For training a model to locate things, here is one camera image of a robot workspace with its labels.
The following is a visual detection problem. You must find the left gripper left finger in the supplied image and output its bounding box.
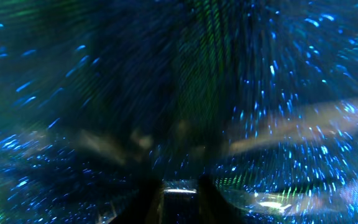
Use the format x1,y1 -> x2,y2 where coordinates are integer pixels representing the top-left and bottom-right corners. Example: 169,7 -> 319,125
109,179 -> 163,224

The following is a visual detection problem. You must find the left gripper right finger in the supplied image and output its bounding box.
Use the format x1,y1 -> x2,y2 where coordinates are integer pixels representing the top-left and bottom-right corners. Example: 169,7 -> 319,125
198,175 -> 244,224

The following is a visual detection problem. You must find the blue sequin garment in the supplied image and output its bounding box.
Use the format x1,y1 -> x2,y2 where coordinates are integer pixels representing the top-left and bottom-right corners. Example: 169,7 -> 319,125
0,0 -> 358,223

